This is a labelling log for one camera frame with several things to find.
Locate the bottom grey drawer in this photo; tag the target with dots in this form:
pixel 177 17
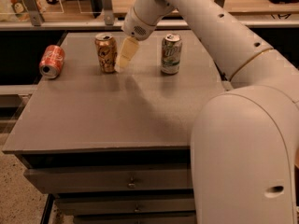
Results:
pixel 154 218

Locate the red soda can lying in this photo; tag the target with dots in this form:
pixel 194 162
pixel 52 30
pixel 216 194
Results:
pixel 52 62

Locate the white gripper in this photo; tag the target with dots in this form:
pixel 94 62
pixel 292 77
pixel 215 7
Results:
pixel 135 27

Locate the grey drawer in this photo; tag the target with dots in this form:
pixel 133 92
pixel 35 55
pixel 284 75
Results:
pixel 110 178
pixel 154 218
pixel 127 204

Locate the metal railing bar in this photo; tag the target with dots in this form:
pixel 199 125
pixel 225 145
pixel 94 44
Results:
pixel 100 25

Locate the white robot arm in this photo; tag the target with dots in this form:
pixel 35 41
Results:
pixel 245 141

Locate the middle metal bracket post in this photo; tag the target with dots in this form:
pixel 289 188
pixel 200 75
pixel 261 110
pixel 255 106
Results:
pixel 108 12

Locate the left metal bracket post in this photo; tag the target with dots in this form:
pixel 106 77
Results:
pixel 34 12

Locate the orange snack package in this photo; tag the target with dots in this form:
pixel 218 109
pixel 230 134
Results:
pixel 13 10

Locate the top grey drawer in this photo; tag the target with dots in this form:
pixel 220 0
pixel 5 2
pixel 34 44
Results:
pixel 110 178

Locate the grey drawer cabinet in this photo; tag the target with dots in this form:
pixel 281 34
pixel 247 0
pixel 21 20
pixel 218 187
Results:
pixel 139 116

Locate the orange gold soda can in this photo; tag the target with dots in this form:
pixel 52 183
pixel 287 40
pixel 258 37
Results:
pixel 106 48

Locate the middle grey drawer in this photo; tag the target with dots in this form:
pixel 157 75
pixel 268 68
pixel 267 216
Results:
pixel 127 204

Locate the white green soda can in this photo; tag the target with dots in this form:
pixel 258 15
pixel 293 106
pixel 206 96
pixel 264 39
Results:
pixel 171 51

